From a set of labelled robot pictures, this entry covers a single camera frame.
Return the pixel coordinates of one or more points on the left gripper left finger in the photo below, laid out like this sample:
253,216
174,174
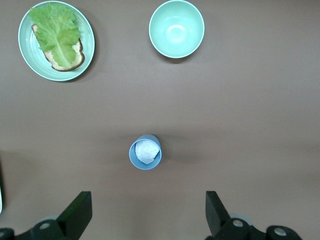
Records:
77,212

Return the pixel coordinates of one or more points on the crumpled white tissue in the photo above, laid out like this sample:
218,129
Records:
147,151

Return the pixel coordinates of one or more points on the green lettuce leaf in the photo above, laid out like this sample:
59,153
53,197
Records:
55,32

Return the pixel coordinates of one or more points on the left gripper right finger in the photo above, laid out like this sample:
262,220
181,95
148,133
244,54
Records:
215,215

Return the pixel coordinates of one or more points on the pale green bowl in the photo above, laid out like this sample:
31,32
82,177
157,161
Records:
176,30

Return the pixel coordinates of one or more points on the toasted bread slice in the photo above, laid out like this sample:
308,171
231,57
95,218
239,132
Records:
77,56

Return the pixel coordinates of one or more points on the pale green plate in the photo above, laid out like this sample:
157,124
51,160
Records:
87,37

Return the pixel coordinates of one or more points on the blue cup holding white tissue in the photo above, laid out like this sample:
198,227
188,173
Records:
133,160

